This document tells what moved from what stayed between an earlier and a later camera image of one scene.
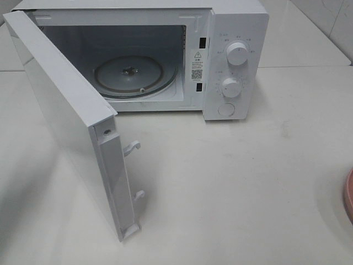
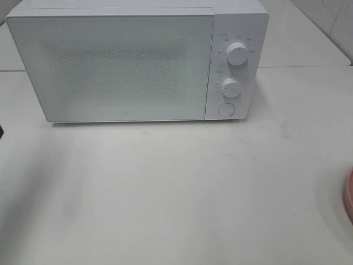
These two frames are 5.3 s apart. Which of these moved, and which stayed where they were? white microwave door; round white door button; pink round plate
Moved: white microwave door
Stayed: round white door button; pink round plate
